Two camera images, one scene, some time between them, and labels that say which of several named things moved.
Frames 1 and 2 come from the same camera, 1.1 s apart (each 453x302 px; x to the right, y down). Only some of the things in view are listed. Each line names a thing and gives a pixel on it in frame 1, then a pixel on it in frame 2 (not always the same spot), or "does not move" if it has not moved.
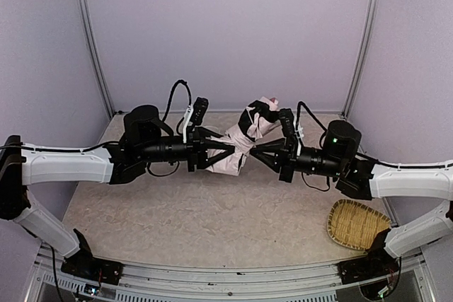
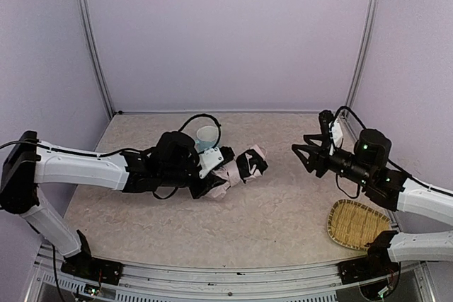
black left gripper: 193,149 → 215,175
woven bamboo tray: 354,225 does not move
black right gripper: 287,155 → 321,160
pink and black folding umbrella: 257,119 → 248,165
